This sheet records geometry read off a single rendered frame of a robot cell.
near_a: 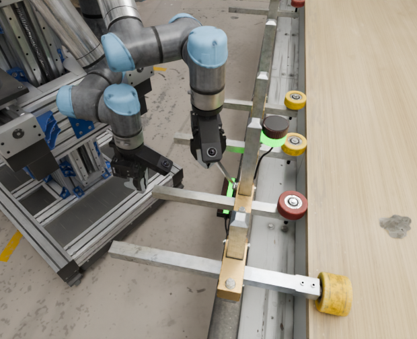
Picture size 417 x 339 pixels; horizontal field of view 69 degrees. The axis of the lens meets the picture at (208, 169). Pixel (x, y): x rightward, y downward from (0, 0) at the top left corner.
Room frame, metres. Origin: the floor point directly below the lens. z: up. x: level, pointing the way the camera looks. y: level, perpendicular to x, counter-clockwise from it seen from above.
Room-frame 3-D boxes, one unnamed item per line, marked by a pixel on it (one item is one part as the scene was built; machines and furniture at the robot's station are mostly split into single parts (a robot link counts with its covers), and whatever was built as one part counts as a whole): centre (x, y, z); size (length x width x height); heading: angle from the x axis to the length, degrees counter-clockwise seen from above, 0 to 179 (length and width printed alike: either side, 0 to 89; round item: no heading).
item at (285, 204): (0.49, -0.23, 0.85); 0.08 x 0.08 x 0.11
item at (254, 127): (0.56, -0.11, 0.90); 0.03 x 0.03 x 0.48; 78
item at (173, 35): (0.65, 0.06, 1.28); 0.11 x 0.11 x 0.08; 23
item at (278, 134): (0.55, -0.16, 1.13); 0.06 x 0.06 x 0.02
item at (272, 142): (0.55, -0.16, 1.10); 0.06 x 0.06 x 0.02
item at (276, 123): (0.55, -0.16, 1.03); 0.06 x 0.06 x 0.22; 78
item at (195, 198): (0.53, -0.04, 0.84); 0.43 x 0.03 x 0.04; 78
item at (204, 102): (0.56, 0.01, 1.21); 0.08 x 0.08 x 0.05
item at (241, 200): (0.53, -0.11, 0.85); 0.13 x 0.06 x 0.05; 168
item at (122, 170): (0.58, 0.22, 0.99); 0.09 x 0.08 x 0.12; 78
